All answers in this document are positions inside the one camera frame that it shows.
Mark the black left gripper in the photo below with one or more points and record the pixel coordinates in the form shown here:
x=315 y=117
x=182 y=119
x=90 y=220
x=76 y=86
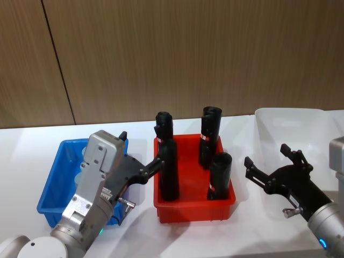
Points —
x=129 y=172

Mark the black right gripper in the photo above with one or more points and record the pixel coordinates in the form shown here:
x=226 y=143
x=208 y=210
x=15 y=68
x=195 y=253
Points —
x=295 y=182

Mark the black cylinder part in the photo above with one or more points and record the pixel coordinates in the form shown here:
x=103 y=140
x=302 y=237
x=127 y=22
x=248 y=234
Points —
x=220 y=174
x=211 y=129
x=164 y=125
x=169 y=172

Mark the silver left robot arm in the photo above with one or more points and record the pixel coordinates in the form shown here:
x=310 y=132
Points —
x=88 y=172

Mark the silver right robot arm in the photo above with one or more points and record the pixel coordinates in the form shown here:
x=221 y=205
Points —
x=329 y=217

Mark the clear plastic bin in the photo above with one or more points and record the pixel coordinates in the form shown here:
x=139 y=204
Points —
x=290 y=129

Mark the red plastic bin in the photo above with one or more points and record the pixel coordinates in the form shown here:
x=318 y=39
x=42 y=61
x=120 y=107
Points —
x=192 y=185

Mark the blue plastic bin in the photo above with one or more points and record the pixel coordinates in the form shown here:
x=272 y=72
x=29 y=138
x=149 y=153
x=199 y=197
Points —
x=59 y=182

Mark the white table cloth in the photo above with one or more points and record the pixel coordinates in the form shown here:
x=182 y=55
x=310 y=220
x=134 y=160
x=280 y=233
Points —
x=215 y=239

